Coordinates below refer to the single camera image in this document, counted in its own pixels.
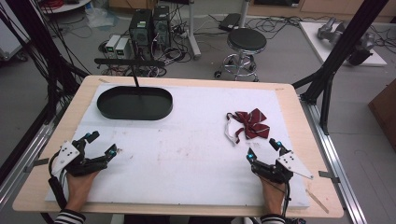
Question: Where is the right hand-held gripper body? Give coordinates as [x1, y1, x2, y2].
[250, 150, 315, 185]

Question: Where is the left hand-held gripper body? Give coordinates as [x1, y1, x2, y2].
[50, 139, 110, 177]

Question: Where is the red striped bow tie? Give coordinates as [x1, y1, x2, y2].
[223, 107, 271, 147]

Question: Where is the black oval tray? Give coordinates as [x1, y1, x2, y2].
[96, 86, 174, 121]

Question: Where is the person's right hand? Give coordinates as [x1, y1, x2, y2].
[259, 177, 288, 217]

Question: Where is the person's left hand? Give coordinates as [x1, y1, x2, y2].
[64, 170, 101, 213]

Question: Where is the striped right sleeve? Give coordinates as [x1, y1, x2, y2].
[260, 214, 286, 224]

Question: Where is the striped sleeve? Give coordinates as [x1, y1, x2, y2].
[53, 208, 87, 224]
[260, 214, 286, 224]

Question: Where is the thin wooden stick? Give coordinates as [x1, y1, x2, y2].
[304, 188, 331, 215]

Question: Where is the striped left sleeve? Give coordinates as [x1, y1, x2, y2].
[53, 208, 87, 224]

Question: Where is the white foam mat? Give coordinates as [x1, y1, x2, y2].
[45, 83, 311, 209]

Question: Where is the black T-shaped stand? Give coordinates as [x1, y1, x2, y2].
[93, 57, 166, 89]

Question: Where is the white power supply box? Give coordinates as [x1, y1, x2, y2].
[114, 37, 132, 60]
[105, 34, 121, 54]

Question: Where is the black round stool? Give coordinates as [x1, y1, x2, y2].
[213, 27, 268, 83]

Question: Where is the white floor board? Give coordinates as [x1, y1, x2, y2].
[298, 21, 389, 67]

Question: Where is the brown wooden cabinet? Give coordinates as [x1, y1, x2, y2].
[367, 78, 396, 145]

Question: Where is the black computer tower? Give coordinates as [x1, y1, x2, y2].
[151, 5, 173, 49]
[128, 8, 154, 60]

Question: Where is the clear plastic bag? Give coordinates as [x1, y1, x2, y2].
[84, 7, 120, 30]

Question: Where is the grey wheeled case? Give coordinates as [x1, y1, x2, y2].
[0, 21, 31, 62]

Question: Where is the white round table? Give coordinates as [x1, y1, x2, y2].
[38, 0, 93, 15]

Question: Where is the flat black box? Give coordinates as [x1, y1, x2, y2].
[218, 12, 242, 32]

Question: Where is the grey desk leg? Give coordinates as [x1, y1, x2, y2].
[185, 0, 203, 61]

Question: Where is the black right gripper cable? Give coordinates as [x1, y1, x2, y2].
[280, 181, 292, 218]

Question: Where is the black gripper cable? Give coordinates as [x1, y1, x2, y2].
[47, 151, 68, 210]
[280, 181, 292, 218]

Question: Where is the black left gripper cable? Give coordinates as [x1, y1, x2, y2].
[47, 151, 68, 210]

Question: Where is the grey metal bracket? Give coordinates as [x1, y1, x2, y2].
[318, 170, 341, 184]
[23, 157, 50, 174]

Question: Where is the aluminium rail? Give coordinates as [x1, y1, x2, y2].
[299, 95, 369, 224]
[0, 104, 69, 210]

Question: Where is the black metal frame post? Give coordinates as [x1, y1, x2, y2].
[4, 0, 92, 126]
[291, 0, 390, 135]

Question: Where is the tangle of floor cables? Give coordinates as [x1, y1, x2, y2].
[244, 14, 313, 35]

